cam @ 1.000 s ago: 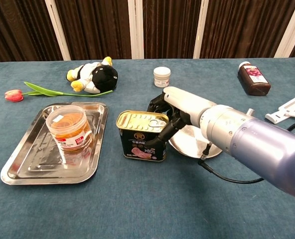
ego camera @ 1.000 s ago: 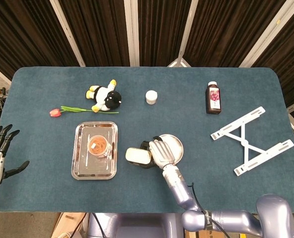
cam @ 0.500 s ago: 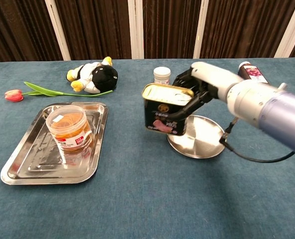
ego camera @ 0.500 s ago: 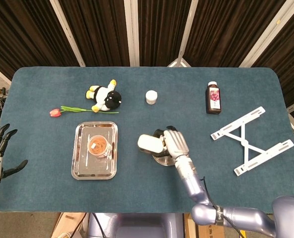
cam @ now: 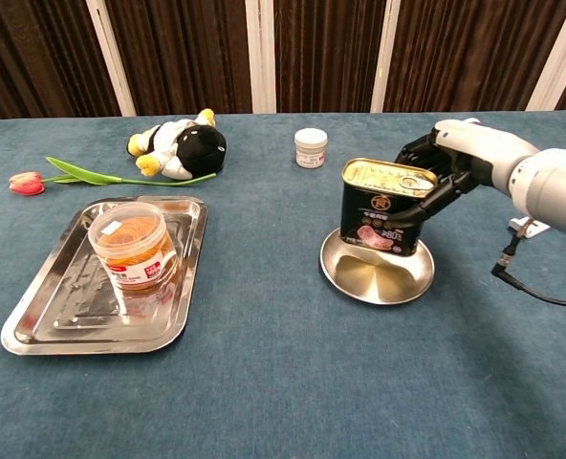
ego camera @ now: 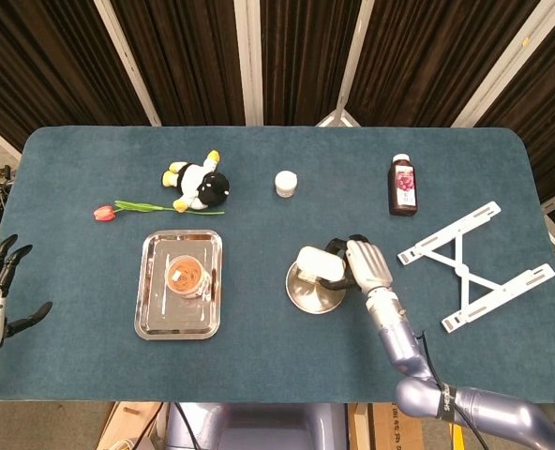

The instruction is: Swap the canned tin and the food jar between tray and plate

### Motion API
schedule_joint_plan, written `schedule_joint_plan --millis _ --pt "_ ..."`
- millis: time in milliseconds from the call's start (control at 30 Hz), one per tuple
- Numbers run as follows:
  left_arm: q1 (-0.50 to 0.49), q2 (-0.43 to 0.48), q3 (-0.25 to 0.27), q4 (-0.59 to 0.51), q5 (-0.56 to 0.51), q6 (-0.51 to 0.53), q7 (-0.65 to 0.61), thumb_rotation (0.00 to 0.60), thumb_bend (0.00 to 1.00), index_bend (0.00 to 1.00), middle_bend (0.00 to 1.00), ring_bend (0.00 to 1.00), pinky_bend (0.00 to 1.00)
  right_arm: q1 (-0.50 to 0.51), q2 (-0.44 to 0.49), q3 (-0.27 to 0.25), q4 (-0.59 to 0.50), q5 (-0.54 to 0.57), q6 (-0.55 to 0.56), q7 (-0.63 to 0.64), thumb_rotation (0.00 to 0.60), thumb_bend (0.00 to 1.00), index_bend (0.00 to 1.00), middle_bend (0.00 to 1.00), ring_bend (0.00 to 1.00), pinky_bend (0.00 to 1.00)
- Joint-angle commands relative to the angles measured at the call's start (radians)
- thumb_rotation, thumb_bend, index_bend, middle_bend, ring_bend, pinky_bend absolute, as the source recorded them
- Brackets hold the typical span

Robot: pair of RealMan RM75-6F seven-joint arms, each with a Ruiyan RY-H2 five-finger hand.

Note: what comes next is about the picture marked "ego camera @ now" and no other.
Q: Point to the white folding laptop stand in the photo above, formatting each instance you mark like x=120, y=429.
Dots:
x=446, y=244

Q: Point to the brown cardboard box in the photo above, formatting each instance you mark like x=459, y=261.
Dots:
x=390, y=426

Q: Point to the round stainless steel plate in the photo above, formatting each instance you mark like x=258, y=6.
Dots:
x=310, y=297

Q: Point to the lavender robot torso base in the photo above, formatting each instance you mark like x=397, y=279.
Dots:
x=259, y=426

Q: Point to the rectangular stainless steel tray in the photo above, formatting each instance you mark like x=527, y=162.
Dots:
x=151, y=319

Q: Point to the white rectangular box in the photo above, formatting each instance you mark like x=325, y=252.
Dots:
x=319, y=262

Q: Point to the small white lidded jar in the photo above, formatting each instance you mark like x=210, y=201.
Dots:
x=286, y=184

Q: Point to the teal felt table cover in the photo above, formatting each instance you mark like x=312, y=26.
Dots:
x=277, y=361

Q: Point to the black white penguin plush toy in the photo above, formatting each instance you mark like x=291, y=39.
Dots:
x=198, y=183

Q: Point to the clear plastic rubber band jar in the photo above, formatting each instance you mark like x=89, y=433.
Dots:
x=187, y=276

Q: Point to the artificial red tulip flower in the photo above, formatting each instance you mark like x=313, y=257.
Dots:
x=104, y=214

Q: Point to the white frame post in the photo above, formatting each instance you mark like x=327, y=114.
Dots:
x=352, y=61
x=507, y=61
x=249, y=61
x=127, y=61

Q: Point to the light wooden board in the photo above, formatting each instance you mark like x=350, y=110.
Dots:
x=127, y=426

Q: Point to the dark brown curtain panel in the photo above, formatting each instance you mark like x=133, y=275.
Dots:
x=38, y=61
x=427, y=56
x=188, y=61
x=305, y=56
x=554, y=94

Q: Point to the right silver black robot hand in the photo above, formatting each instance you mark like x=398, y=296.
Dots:
x=369, y=267

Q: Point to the dark juice bottle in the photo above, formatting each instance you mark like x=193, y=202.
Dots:
x=403, y=187

